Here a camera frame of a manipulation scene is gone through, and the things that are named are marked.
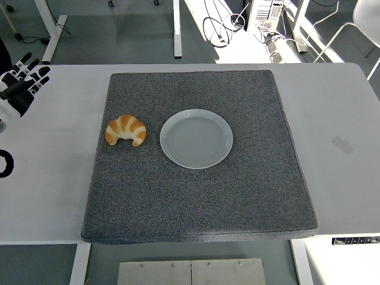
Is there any clear tape patch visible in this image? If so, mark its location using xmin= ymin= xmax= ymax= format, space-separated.
xmin=331 ymin=135 xmax=356 ymax=157

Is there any white table leg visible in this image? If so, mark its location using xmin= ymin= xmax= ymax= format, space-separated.
xmin=290 ymin=239 xmax=314 ymax=285
xmin=69 ymin=243 xmax=91 ymax=285

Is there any black rounded object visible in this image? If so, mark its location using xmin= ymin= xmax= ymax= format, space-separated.
xmin=0 ymin=37 xmax=13 ymax=86

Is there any thin black floor cable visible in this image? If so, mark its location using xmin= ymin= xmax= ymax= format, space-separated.
xmin=21 ymin=35 xmax=50 ymax=46

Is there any grey power adapter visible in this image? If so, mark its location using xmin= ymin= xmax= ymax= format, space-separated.
xmin=265 ymin=41 xmax=285 ymax=64

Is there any grey speckled mat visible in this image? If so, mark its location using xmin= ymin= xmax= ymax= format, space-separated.
xmin=81 ymin=69 xmax=319 ymax=245

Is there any black coiled cable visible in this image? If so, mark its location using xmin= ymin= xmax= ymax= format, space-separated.
xmin=202 ymin=16 xmax=234 ymax=49

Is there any white computer tower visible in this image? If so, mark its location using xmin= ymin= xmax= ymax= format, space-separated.
xmin=246 ymin=0 xmax=291 ymax=32

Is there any grey metal plate with screws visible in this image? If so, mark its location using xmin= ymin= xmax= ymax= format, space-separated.
xmin=117 ymin=258 xmax=267 ymax=285

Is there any white desk leg with foot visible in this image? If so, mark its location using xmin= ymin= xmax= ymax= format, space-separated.
xmin=172 ymin=0 xmax=183 ymax=59
xmin=34 ymin=0 xmax=68 ymax=65
xmin=284 ymin=0 xmax=310 ymax=55

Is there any white chair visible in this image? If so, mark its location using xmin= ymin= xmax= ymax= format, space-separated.
xmin=313 ymin=0 xmax=380 ymax=81

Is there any round grey plate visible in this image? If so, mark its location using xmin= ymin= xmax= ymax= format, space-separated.
xmin=159 ymin=108 xmax=234 ymax=170

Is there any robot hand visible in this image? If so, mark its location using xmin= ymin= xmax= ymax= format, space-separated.
xmin=0 ymin=52 xmax=51 ymax=119

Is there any golden croissant bread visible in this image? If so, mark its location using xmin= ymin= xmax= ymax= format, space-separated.
xmin=104 ymin=114 xmax=147 ymax=147

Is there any table height control panel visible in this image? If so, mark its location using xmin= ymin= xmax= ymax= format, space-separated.
xmin=331 ymin=236 xmax=380 ymax=246

